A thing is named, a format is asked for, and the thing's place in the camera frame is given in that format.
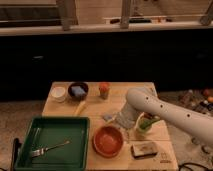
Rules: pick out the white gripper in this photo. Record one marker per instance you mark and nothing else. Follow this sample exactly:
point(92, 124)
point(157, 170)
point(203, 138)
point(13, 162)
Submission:
point(127, 116)

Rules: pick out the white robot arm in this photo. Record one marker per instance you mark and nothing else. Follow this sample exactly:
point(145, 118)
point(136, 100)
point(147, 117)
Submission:
point(142, 99)

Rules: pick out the red bowl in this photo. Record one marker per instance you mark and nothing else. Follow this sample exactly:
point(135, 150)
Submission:
point(107, 141)

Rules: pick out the dark bowl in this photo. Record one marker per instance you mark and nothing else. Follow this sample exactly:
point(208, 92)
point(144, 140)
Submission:
point(81, 84)

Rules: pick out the green cup with utensil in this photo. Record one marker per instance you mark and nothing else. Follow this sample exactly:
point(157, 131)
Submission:
point(145, 122)

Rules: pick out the dark rectangular sponge block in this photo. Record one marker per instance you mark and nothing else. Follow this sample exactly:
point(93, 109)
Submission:
point(144, 149)

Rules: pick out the wooden table board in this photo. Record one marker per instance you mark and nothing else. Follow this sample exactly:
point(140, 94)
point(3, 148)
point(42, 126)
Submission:
point(165, 160)

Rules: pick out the blue sponge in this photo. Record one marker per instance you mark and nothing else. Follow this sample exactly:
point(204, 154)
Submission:
point(78, 91)

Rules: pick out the small white cup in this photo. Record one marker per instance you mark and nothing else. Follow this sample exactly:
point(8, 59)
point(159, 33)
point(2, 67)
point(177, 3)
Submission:
point(58, 94)

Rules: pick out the green plastic tray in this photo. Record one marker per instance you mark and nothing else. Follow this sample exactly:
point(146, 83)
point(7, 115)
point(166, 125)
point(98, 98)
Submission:
point(49, 131)

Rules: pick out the silver metal fork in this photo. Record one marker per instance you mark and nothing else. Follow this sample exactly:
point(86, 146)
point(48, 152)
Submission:
point(43, 150)

